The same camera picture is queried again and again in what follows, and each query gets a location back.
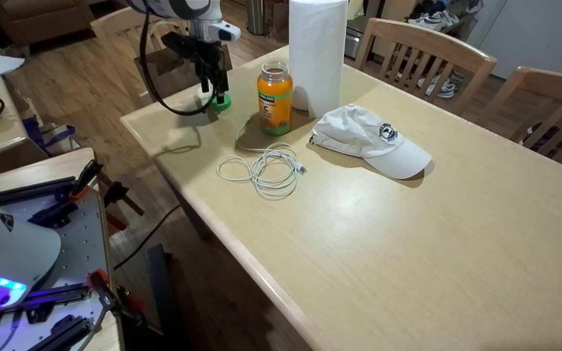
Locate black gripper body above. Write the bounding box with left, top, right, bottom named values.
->
left=191, top=38, right=232, bottom=75

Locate green bottle lid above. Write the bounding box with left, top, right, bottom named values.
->
left=205, top=91, right=234, bottom=112

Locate orange juice bottle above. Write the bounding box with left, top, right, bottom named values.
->
left=256, top=58, right=295, bottom=138

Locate dark grey bin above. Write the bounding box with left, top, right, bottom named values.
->
left=246, top=0, right=271, bottom=34

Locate white paper towel roll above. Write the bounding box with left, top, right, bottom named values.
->
left=287, top=0, right=349, bottom=120

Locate light wooden slat chair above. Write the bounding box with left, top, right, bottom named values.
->
left=353, top=15, right=500, bottom=114
left=88, top=3, right=195, bottom=108
left=484, top=64, right=562, bottom=173

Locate black orange bar clamp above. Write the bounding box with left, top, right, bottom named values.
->
left=102, top=181, right=146, bottom=231

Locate white baseball cap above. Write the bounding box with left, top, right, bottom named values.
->
left=308, top=103, right=433, bottom=181

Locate long black bar clamp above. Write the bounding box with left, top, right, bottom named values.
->
left=29, top=157, right=105, bottom=229

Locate blue fabric bag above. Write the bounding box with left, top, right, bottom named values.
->
left=24, top=114, right=80, bottom=155

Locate brown wooden furniture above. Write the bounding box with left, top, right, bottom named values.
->
left=0, top=0, right=94, bottom=44

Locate small wooden robot table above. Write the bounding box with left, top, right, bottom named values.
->
left=0, top=145, right=123, bottom=351

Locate grey metal mounting plate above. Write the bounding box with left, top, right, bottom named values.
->
left=0, top=177, right=111, bottom=351

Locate cluttered wooden desk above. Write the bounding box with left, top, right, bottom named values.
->
left=0, top=75, right=49, bottom=163

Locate white floor sneaker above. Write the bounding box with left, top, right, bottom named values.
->
left=424, top=71, right=461, bottom=101

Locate black red bar clamp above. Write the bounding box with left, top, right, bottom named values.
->
left=84, top=266, right=150, bottom=323

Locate white grey sneaker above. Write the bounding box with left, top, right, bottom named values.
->
left=406, top=0, right=484, bottom=34

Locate white entrance door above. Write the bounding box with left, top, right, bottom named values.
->
left=482, top=0, right=562, bottom=81

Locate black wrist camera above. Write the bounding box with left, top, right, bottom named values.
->
left=162, top=30, right=199, bottom=62

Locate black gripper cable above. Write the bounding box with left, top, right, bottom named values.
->
left=139, top=7, right=217, bottom=118

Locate white coiled charging cable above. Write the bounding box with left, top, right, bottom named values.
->
left=215, top=142, right=308, bottom=202

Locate black floor power cable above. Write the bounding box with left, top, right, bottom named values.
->
left=111, top=202, right=185, bottom=270

